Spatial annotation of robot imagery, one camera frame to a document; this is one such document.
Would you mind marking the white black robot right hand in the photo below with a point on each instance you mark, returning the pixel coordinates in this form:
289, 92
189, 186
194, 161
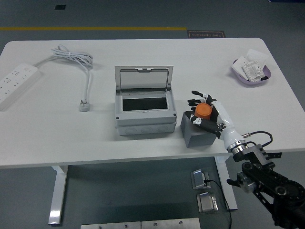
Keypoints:
228, 128

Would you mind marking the orange cylindrical battery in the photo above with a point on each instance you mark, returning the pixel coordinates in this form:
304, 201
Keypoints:
203, 111

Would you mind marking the transparent hinged box lid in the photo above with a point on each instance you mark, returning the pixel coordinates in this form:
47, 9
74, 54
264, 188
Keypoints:
143, 80

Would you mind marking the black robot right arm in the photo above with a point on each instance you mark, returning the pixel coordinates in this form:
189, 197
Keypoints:
283, 186

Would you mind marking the silver floor outlet box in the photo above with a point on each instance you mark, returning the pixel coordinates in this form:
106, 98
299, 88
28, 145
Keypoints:
199, 179
206, 202

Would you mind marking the grey plastic junction box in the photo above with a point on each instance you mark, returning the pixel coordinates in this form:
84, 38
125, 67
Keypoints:
143, 121

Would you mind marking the grey block with round hole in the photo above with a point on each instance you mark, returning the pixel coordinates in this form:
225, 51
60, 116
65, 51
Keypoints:
197, 139

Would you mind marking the white table leg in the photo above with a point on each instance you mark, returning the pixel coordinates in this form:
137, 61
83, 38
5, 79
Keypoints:
58, 190
221, 167

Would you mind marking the purple plastic tray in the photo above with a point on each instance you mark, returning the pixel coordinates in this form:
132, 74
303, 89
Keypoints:
239, 80

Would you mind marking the black perforated bar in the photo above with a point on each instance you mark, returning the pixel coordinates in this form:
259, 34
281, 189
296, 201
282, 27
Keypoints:
276, 155

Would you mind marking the small black part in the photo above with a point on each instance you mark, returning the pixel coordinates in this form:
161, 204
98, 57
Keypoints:
263, 77

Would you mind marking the white printed socket panel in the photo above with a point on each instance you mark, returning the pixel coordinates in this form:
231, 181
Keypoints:
252, 70

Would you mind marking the dark floor sign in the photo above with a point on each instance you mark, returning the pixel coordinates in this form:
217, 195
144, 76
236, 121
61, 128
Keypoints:
206, 34

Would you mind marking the grey metal plate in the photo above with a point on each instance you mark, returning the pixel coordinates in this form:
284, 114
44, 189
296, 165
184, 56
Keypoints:
170, 224
109, 226

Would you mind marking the white power plug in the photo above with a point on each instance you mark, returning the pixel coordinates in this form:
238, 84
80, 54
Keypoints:
85, 107

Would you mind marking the white power strip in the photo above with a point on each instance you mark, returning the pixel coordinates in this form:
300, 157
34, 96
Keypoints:
16, 81

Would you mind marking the plain white switch plate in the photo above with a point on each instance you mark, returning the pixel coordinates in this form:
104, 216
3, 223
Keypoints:
239, 65

